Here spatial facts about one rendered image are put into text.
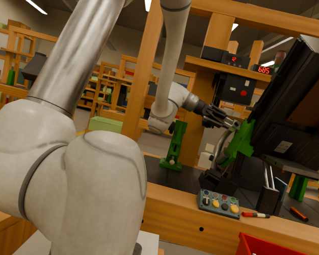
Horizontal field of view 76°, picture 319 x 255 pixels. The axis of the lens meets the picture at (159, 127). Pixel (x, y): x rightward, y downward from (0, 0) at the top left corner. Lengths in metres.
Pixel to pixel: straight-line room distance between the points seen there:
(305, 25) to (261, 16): 0.26
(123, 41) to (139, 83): 10.24
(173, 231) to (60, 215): 0.54
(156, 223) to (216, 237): 0.22
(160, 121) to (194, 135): 0.45
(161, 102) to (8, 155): 0.60
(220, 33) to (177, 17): 0.71
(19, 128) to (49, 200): 0.15
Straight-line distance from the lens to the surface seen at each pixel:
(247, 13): 1.49
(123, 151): 0.34
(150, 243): 0.59
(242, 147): 1.02
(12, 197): 0.43
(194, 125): 1.32
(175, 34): 0.78
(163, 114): 0.91
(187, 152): 1.35
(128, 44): 11.47
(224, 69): 1.24
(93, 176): 0.32
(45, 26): 12.95
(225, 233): 0.86
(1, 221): 0.81
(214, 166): 1.05
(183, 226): 0.83
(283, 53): 1.52
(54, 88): 0.49
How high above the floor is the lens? 1.24
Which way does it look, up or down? 6 degrees down
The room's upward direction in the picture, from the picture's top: 14 degrees clockwise
